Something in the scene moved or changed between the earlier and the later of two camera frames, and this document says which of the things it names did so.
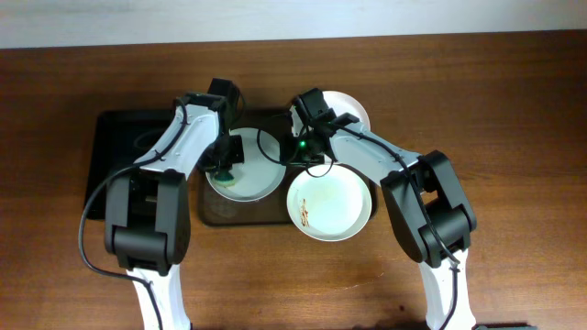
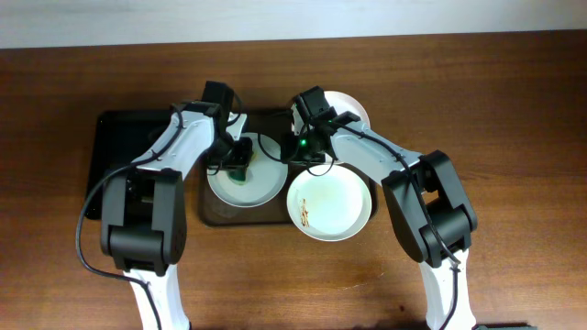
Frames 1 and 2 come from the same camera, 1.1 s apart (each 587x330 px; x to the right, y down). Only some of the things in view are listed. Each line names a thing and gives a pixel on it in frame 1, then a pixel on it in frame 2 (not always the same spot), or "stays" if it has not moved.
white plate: (262, 171) stays
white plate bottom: (332, 208) stays
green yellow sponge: (225, 179) to (239, 176)
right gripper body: (304, 154) stays
